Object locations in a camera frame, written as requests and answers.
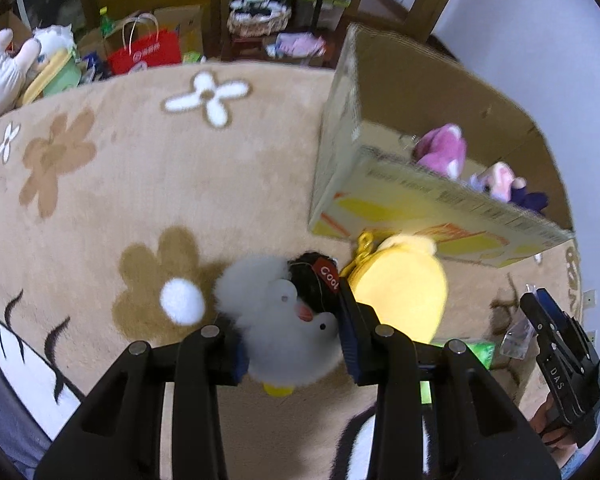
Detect low brown cardboard box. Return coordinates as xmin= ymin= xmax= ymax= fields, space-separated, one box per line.
xmin=77 ymin=5 xmax=204 ymax=66

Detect pink plush toy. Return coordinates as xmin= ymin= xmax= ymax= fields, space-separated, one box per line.
xmin=412 ymin=123 xmax=468 ymax=181

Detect person's grey pants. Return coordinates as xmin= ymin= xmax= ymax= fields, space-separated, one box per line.
xmin=0 ymin=335 xmax=56 ymax=478

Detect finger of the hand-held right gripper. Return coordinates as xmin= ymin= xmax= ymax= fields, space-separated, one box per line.
xmin=536 ymin=287 xmax=599 ymax=361
xmin=519 ymin=291 xmax=576 ymax=361

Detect clear plastic bag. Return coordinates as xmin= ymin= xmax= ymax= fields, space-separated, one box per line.
xmin=500 ymin=317 xmax=538 ymax=361

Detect printed cardboard box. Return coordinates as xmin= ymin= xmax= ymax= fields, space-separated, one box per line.
xmin=308 ymin=22 xmax=576 ymax=268

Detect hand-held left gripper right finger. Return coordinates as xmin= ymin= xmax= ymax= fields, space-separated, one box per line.
xmin=336 ymin=277 xmax=563 ymax=480

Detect wicker basket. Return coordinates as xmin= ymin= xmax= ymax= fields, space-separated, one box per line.
xmin=227 ymin=5 xmax=292 ymax=37

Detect plain open cardboard box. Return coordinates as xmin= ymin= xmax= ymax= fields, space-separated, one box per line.
xmin=0 ymin=10 xmax=33 ymax=51

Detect purple-haired plush doll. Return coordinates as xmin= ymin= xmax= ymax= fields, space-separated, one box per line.
xmin=470 ymin=161 xmax=549 ymax=216

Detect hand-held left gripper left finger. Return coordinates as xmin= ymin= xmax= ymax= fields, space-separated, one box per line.
xmin=34 ymin=315 xmax=251 ymax=480

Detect white fluffy duck plush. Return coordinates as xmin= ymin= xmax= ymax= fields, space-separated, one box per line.
xmin=214 ymin=251 xmax=345 ymax=400

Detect green yellow plush toy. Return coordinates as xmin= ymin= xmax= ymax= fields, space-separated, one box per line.
xmin=17 ymin=50 xmax=83 ymax=107

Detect person's right hand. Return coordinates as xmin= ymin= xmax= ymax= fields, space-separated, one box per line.
xmin=529 ymin=394 xmax=581 ymax=461

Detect red paper bag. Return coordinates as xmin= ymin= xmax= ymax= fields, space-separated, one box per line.
xmin=107 ymin=14 xmax=183 ymax=76

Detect pink cloth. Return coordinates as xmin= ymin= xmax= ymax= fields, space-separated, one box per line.
xmin=267 ymin=32 xmax=327 ymax=59

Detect tan flower blanket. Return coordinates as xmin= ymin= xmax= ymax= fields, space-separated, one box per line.
xmin=0 ymin=62 xmax=583 ymax=480

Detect green packet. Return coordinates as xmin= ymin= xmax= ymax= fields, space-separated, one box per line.
xmin=420 ymin=339 xmax=497 ymax=406

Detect blue snack packets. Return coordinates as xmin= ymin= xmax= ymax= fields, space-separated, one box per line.
xmin=80 ymin=51 xmax=114 ymax=84

